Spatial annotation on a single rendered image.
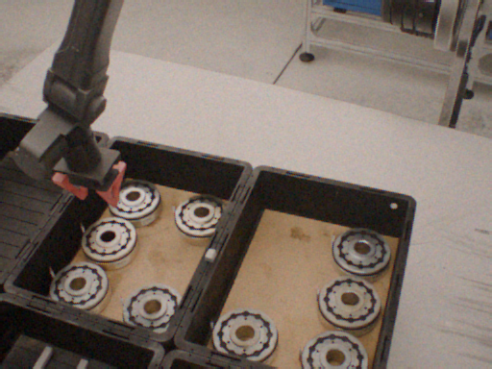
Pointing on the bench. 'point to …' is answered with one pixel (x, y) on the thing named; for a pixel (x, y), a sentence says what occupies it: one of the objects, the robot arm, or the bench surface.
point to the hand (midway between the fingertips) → (99, 197)
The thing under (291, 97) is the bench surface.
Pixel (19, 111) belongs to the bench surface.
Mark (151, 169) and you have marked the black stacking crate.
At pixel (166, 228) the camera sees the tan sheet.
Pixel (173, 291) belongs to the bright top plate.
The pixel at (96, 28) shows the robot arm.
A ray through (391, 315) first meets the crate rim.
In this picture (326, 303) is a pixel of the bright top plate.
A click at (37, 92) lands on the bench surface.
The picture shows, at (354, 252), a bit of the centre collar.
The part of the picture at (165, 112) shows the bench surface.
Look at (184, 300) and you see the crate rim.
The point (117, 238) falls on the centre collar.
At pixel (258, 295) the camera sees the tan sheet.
